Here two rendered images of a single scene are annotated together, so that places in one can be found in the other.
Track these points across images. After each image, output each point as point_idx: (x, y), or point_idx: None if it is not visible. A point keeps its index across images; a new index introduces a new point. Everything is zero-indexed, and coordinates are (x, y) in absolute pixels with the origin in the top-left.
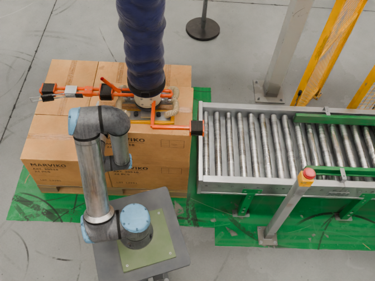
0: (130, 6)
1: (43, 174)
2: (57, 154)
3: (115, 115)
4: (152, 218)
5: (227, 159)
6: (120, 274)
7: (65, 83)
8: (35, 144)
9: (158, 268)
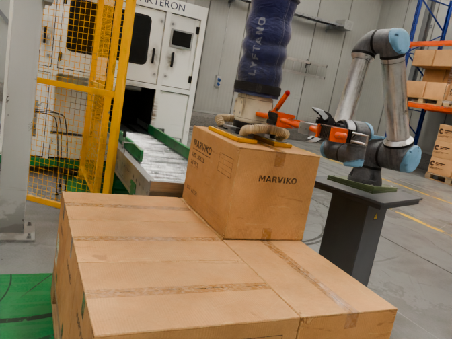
0: None
1: None
2: (339, 274)
3: (371, 35)
4: (343, 177)
5: None
6: (399, 192)
7: (179, 293)
8: (354, 298)
9: None
